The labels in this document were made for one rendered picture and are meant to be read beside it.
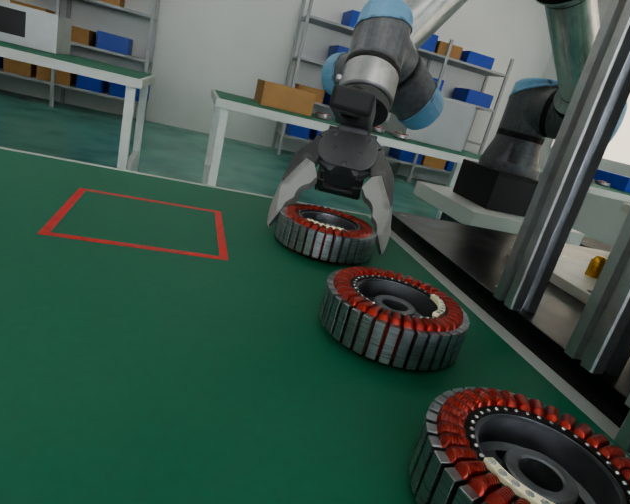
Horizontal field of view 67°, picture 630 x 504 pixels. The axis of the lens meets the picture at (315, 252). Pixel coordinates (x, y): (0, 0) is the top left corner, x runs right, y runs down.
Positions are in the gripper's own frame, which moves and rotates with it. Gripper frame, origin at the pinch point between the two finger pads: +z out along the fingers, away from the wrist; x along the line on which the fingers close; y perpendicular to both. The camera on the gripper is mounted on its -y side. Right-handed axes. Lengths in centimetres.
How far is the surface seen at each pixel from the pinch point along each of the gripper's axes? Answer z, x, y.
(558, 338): 7.6, -22.2, -10.1
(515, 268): 1.2, -18.8, -7.4
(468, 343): 10.0, -14.8, -10.4
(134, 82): -120, 135, 167
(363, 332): 12.8, -5.6, -18.3
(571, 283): -2.3, -28.4, 1.9
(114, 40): -321, 330, 403
